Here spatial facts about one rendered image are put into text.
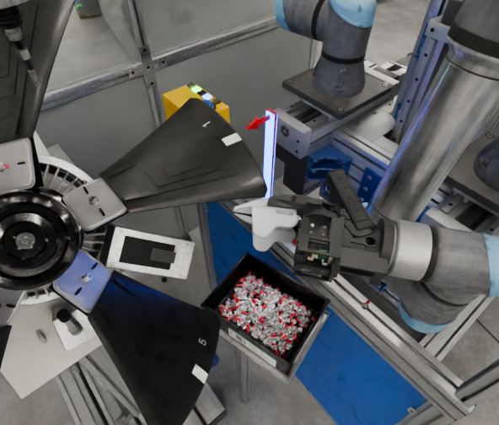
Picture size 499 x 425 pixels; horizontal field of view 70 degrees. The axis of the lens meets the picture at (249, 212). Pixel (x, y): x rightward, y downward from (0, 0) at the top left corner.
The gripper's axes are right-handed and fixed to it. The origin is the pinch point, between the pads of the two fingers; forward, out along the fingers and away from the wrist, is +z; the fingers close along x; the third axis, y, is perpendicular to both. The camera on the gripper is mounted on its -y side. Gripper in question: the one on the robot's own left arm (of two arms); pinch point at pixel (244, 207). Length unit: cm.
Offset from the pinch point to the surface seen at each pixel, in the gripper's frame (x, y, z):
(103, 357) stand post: 55, 16, 36
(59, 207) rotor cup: -6.9, 9.5, 20.7
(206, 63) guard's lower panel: 36, -89, 38
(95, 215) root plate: -1.0, 6.3, 19.9
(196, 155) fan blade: -0.1, -8.6, 9.9
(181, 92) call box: 15, -44, 28
